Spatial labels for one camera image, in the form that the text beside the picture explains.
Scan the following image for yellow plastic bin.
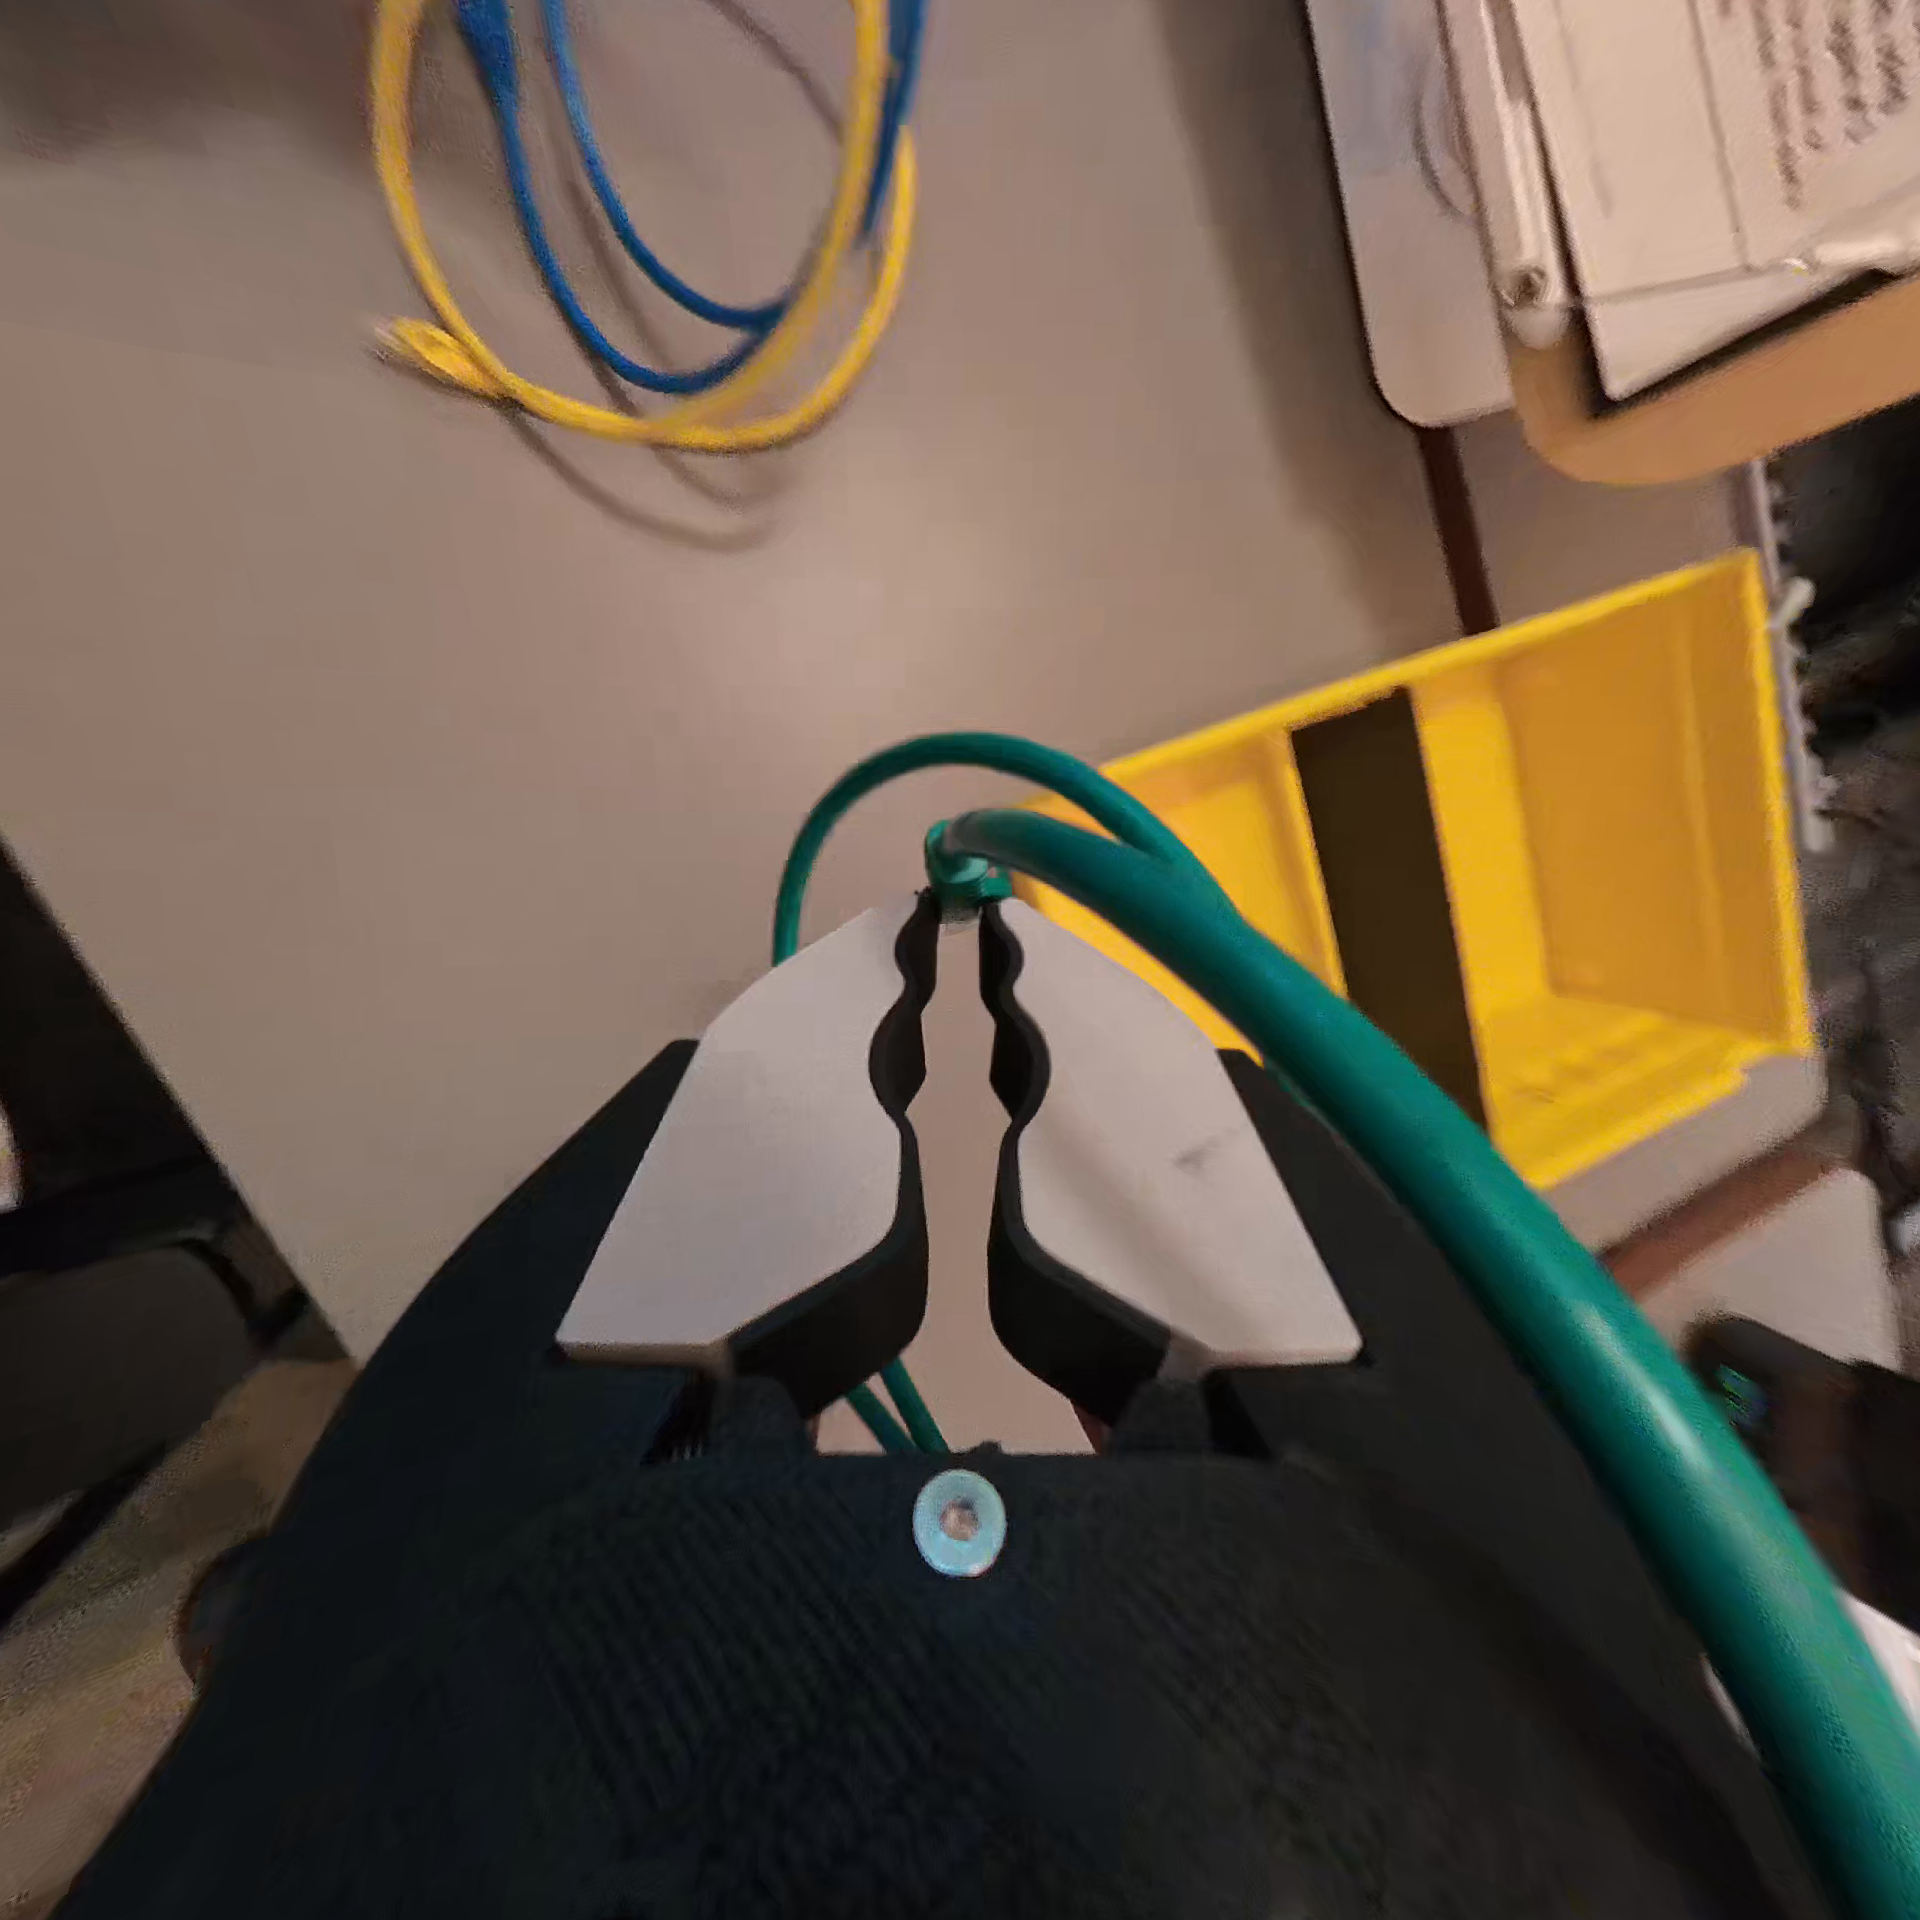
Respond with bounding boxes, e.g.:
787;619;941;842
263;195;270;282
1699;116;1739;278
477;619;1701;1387
1020;547;1818;1193

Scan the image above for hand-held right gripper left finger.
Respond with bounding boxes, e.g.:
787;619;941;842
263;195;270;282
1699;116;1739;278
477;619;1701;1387
556;895;933;1419

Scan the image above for green ethernet cable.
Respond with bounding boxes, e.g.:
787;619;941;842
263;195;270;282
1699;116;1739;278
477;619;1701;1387
772;731;1920;1920

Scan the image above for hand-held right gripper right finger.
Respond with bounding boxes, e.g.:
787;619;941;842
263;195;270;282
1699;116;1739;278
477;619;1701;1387
978;895;1367;1426

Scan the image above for black office chair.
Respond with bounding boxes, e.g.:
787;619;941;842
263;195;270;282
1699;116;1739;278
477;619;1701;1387
0;839;318;1622

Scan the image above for blue ethernet cable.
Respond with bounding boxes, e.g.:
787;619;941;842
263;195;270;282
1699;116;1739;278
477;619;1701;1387
456;0;933;395

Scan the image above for yellow ethernet cable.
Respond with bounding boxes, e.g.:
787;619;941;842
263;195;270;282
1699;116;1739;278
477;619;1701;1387
368;0;920;453

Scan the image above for printed instruction poster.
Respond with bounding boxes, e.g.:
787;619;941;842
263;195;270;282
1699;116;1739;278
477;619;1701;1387
1500;0;1920;401

